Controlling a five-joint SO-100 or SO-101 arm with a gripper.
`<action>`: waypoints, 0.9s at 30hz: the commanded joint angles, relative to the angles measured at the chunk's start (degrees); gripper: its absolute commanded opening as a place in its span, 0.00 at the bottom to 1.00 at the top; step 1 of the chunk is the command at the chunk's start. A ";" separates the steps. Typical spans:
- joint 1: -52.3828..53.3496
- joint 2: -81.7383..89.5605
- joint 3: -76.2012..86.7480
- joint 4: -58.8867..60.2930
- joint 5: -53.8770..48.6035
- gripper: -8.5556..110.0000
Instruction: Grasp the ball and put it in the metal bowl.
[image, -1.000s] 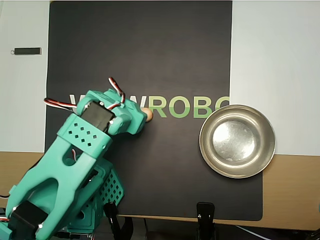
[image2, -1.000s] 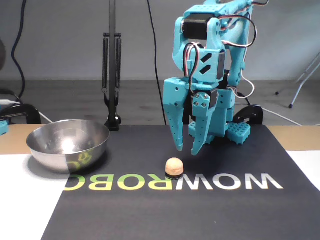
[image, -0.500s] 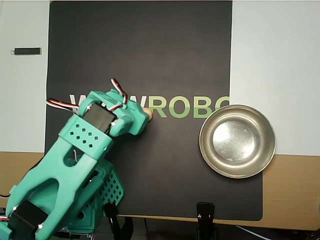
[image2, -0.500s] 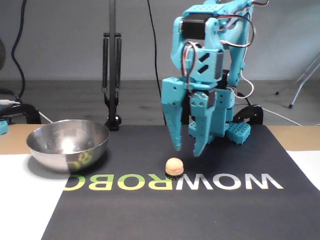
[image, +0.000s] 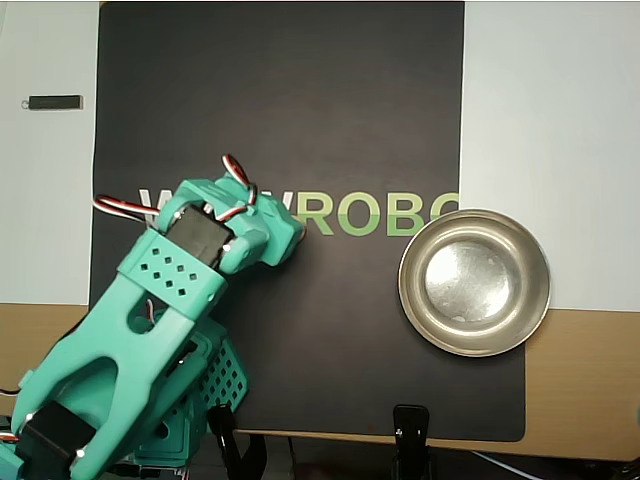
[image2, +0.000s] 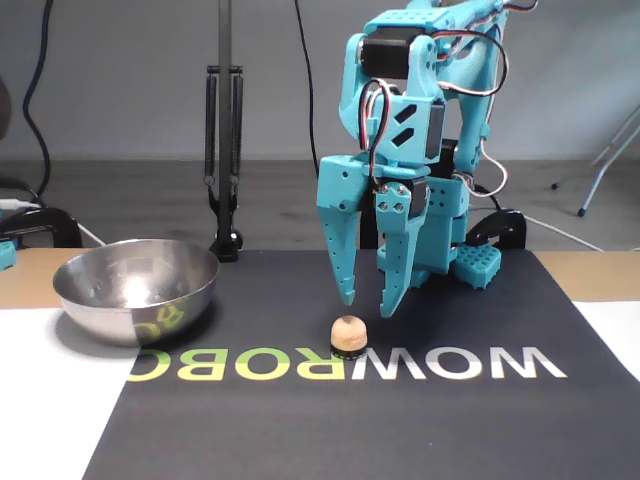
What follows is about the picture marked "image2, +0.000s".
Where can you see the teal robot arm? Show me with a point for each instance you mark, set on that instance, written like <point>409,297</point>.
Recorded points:
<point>410,125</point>

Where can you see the white folding rack legs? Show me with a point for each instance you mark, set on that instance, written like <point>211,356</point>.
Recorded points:
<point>597,180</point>

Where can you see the teal leader arm base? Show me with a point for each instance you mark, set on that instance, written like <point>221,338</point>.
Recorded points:
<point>7,255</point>

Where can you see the metal bowl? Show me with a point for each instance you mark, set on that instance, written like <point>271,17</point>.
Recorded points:
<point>135,300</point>

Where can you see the black table clamp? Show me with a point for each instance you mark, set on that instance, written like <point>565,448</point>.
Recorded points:
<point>510,225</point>
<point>55,222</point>
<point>369,230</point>

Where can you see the black mat with WOWROBO print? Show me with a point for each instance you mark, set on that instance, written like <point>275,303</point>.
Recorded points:
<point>300,425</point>

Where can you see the teal gripper black servo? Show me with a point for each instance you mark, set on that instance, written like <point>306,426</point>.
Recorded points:
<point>345,187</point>

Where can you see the black spring lamp stand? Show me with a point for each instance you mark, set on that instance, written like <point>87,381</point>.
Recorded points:
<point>225,100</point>

